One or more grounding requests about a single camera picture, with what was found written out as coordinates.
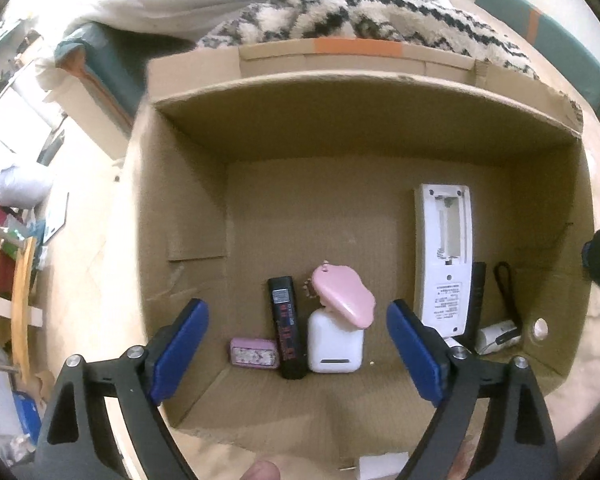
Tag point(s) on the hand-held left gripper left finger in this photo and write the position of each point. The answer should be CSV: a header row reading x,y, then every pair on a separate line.
x,y
180,355

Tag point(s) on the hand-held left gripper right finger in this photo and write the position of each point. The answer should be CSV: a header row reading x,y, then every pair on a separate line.
x,y
415,355

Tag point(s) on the small pink floral case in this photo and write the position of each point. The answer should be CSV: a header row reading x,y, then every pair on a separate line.
x,y
254,352

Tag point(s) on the white earbud case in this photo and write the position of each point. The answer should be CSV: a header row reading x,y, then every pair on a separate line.
x,y
332,350

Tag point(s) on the black slim remote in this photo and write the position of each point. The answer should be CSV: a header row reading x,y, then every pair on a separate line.
x,y
477,290

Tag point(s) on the white remote control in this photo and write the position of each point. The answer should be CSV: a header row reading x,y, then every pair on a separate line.
x,y
442,260

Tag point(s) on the cardboard box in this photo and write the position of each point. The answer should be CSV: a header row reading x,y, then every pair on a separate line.
x,y
330,210

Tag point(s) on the white paper box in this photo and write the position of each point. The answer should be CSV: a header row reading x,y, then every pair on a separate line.
x,y
382,466

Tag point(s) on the person's bare foot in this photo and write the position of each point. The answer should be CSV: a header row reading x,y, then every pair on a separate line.
x,y
261,471

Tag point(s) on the blue box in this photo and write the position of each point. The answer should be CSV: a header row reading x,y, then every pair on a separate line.
x,y
27,417

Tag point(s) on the wooden curved rack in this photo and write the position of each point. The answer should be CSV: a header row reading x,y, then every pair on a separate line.
x,y
20,305

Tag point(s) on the white card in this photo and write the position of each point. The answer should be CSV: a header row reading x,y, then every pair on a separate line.
x,y
57,215

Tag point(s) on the green mat orange stripe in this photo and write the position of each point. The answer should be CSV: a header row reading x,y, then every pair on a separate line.
x,y
560,45

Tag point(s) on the white plastic bag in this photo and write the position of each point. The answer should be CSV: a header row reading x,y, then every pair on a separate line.
x,y
17,185

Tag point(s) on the green mat orange edge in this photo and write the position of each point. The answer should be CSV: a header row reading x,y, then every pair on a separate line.
x,y
110,70

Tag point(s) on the cluttered white shelf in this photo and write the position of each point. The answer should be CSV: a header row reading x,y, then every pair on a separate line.
x,y
10,90

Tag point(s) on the black white zigzag blanket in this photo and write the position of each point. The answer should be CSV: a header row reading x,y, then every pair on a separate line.
x,y
380,10

